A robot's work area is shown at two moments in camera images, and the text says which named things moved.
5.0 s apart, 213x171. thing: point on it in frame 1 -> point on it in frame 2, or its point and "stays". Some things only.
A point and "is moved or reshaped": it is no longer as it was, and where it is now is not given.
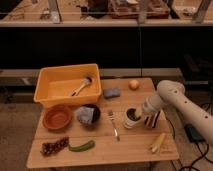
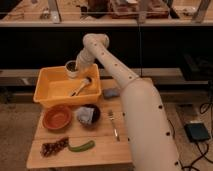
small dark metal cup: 133,113 is moved or reshaped
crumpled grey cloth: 85,115 stays
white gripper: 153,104 -> 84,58
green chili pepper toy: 84,147 stays
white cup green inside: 133,117 is moved or reshaped
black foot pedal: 193,134 stays
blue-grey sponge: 111,93 stays
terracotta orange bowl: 56,117 stays
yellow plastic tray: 68,85 stays
